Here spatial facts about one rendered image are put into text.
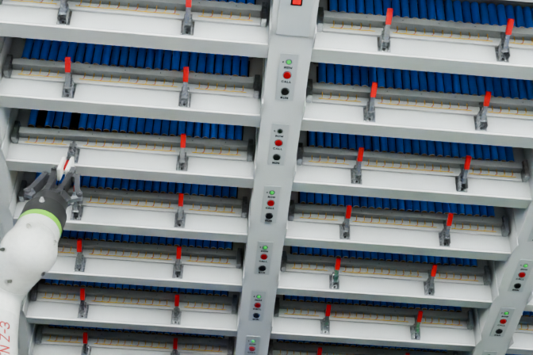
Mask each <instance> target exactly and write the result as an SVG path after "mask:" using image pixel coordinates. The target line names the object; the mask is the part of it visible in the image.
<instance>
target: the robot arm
mask: <svg viewBox="0 0 533 355"><path fill-rule="evenodd" d="M65 162H66V156H63V157H62V159H61V161H60V163H59V165H58V166H54V167H52V168H51V172H50V173H49V172H48V171H43V172H42V173H41V175H40V176H39V177H38V178H37V179H36V180H35V181H34V182H33V183H32V184H31V185H30V186H29V187H27V188H25V189H24V200H29V201H28V202H27V203H26V204H25V206H24V207H23V209H22V211H21V214H20V216H19V218H18V220H17V222H16V224H15V225H14V227H13V228H12V229H11V230H10V231H8V232H7V233H6V235H5V236H4V238H3V239H2V241H1V242H0V355H18V348H17V343H18V324H19V315H20V309H21V301H22V300H23V299H24V298H25V296H26V295H27V293H28V292H29V290H30V289H31V288H32V287H33V286H34V285H35V284H36V283H37V282H38V281H39V280H40V279H41V278H42V277H43V276H44V275H45V274H46V273H47V272H48V271H49V270H50V269H51V268H52V267H53V266H54V264H55V262H56V259H57V254H58V241H59V238H60V236H61V234H62V231H63V228H64V226H65V223H66V221H67V213H66V210H67V207H69V206H70V205H71V203H72V202H77V204H82V191H81V190H80V174H76V173H75V157H71V158H70V160H69V162H68V164H67V167H66V169H65V178H64V179H63V181H62V183H61V184H60V185H59V186H58V188H57V189H54V188H55V185H56V181H60V180H61V177H62V176H63V172H64V170H63V168H64V165H65ZM73 182H74V183H75V191H74V192H73V194H72V197H70V196H69V195H68V194H67V191H68V190H69V188H70V187H71V185H73ZM44 186H45V187H44ZM43 187H44V189H43ZM42 189H43V190H42ZM30 199H31V200H30Z"/></svg>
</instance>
